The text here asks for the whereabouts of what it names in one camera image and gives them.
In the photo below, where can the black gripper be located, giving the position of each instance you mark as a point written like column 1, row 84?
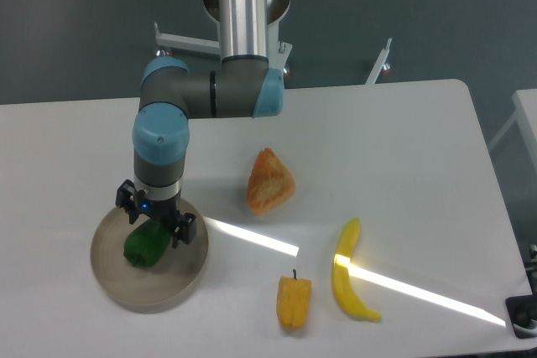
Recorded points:
column 136, row 202

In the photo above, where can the green bell pepper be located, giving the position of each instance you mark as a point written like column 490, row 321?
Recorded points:
column 146, row 244

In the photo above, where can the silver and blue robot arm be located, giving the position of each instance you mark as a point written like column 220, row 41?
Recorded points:
column 245, row 86

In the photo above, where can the beige round plate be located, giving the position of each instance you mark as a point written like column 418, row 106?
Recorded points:
column 147, row 290

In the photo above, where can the orange yellow bell pepper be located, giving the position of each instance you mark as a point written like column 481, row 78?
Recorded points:
column 293, row 301

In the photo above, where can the orange triangular pastry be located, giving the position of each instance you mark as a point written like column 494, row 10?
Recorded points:
column 270, row 183

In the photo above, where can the yellow banana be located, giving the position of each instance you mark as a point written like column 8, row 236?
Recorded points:
column 347, row 300

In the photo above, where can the black clamp at table edge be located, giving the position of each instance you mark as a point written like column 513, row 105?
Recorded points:
column 522, row 309

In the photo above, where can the white side table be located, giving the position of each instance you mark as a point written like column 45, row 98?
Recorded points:
column 524, row 116

